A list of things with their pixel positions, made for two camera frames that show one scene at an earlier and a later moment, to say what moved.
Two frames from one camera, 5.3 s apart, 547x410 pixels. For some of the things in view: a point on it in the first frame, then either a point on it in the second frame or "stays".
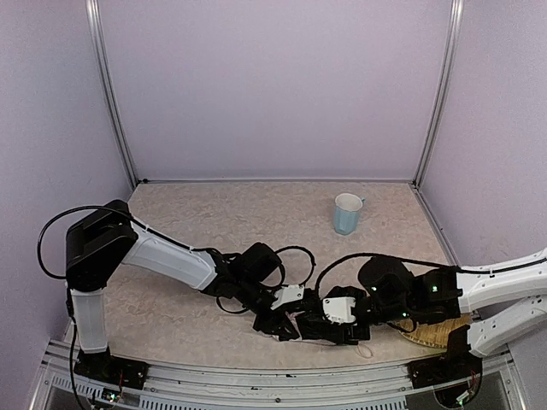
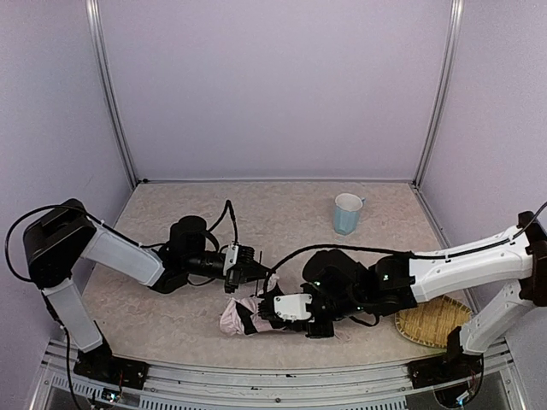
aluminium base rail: (64, 385) stays
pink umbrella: (296, 336) -> (241, 314)
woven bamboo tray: (434, 334) stays
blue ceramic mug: (347, 207) stays
